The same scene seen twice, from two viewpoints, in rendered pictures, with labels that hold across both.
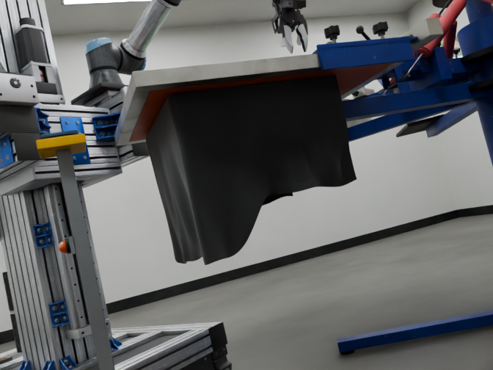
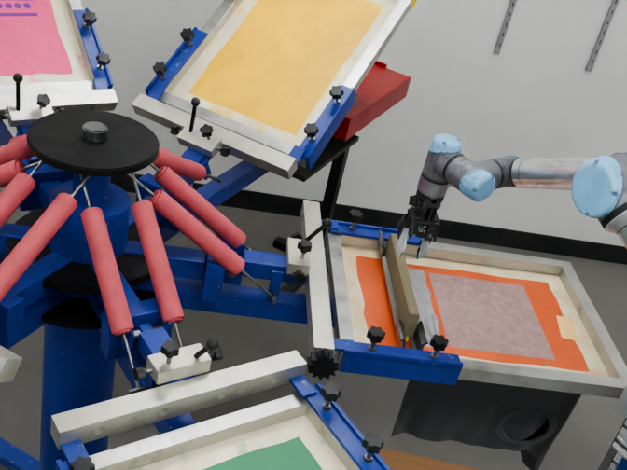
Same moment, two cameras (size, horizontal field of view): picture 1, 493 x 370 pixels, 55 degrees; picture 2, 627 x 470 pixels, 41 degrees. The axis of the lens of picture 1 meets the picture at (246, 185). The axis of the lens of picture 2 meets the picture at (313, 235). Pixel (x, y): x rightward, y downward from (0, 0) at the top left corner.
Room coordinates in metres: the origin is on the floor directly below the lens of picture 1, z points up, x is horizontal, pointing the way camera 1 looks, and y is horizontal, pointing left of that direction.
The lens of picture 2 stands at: (3.44, -0.15, 2.28)
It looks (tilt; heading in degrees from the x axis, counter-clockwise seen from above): 31 degrees down; 191
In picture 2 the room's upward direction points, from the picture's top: 13 degrees clockwise
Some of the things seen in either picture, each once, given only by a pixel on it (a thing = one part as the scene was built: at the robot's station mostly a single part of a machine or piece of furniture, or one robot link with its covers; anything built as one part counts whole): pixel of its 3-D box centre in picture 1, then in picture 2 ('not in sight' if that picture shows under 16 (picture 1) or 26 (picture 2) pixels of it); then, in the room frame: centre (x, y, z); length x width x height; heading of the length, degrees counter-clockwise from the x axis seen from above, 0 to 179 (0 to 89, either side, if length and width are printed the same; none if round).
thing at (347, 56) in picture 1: (363, 56); (375, 240); (1.27, -0.39, 0.97); 0.30 x 0.05 x 0.07; 111
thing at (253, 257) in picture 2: (391, 68); (274, 267); (1.64, -0.60, 1.02); 0.17 x 0.06 x 0.05; 111
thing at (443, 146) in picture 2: not in sight; (442, 158); (1.54, -0.26, 1.42); 0.09 x 0.08 x 0.11; 53
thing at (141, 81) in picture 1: (249, 99); (468, 307); (1.44, -0.07, 0.97); 0.79 x 0.58 x 0.04; 111
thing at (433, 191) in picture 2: not in sight; (434, 185); (1.54, -0.26, 1.34); 0.08 x 0.08 x 0.05
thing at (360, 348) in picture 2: not in sight; (399, 361); (1.79, -0.19, 0.97); 0.30 x 0.05 x 0.07; 111
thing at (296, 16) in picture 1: (285, 12); (424, 214); (1.54, -0.26, 1.26); 0.09 x 0.08 x 0.12; 21
